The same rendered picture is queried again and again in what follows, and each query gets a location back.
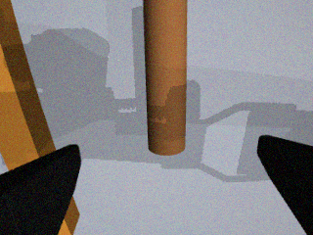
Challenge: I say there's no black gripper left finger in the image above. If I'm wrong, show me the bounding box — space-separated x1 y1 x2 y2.
0 144 81 235

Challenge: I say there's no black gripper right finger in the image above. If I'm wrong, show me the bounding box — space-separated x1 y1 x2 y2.
257 135 313 235

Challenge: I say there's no orange bar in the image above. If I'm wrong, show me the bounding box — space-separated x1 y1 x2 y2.
0 0 80 235

